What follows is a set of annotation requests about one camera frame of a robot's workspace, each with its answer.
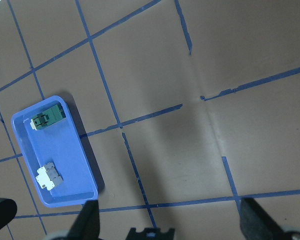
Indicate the black left gripper seen below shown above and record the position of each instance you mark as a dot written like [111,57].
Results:
[150,234]

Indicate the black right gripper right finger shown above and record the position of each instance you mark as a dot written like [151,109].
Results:
[257,224]

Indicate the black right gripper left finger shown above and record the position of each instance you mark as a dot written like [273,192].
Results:
[87,224]

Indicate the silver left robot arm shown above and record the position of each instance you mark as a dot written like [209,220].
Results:
[8,211]

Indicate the white grey circuit breaker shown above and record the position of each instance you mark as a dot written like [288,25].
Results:
[47,176]

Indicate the blue plastic tray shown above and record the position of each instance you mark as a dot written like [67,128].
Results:
[61,145]

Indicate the green terminal block component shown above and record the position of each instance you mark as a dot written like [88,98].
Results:
[48,117]

